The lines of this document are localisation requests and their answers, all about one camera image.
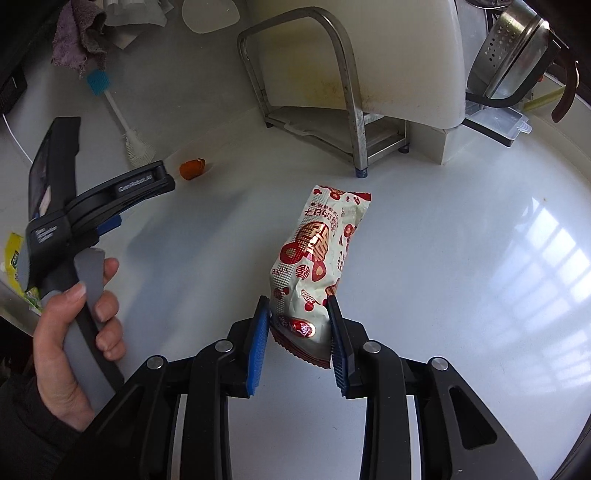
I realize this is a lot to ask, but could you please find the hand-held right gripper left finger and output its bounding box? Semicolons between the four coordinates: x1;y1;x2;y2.
65;295;271;480

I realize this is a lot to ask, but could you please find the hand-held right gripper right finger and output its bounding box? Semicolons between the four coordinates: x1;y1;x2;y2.
325;295;541;480

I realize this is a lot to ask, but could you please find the red and white snack wrapper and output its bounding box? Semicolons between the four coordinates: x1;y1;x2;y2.
269;185;373;370

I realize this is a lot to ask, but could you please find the person's left forearm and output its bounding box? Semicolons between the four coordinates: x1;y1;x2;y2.
0;369;100;480

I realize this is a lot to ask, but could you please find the person's left hand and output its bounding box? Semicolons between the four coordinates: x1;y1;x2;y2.
33;257;126;432

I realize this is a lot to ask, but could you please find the yellow seasoning pouch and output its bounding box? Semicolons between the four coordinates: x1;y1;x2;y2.
2;232;42;315

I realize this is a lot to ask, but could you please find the orange peel piece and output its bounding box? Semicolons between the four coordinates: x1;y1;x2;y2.
179;158;207;180

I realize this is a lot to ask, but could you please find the white brush with blue head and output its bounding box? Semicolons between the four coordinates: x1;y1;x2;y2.
86;69;156;168

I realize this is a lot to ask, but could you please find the dark appliance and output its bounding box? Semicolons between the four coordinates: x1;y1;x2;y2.
0;28;33;116

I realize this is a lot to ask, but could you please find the purple-grey cloth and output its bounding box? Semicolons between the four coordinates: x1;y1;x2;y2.
52;0;109;77

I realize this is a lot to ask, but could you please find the white paper sheet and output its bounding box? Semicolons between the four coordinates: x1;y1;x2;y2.
102;0;183;49

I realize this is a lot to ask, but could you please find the translucent white spatula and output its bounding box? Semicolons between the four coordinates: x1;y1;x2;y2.
181;0;241;34

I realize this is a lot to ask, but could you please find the stainless steel board rack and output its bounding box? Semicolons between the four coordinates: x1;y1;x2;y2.
238;6;411;178

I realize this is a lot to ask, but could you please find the clear plastic drip tray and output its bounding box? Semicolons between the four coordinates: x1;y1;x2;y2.
464;99;532;139

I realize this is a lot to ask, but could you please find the white cutting board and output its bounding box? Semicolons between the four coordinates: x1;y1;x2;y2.
249;0;466;130

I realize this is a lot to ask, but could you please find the perforated steel colander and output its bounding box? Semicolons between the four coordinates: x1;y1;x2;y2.
475;9;561;100

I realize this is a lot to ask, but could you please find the thin white cable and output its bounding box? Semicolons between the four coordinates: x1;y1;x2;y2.
0;113;34;164

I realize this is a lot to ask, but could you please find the black wire dish rack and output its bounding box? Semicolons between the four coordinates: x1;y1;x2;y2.
464;28;583;148

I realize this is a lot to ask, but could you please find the yellow-green hose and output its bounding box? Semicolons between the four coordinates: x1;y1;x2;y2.
524;85;566;112

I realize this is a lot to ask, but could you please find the brown curved handle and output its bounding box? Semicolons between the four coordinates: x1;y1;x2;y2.
551;60;580;123

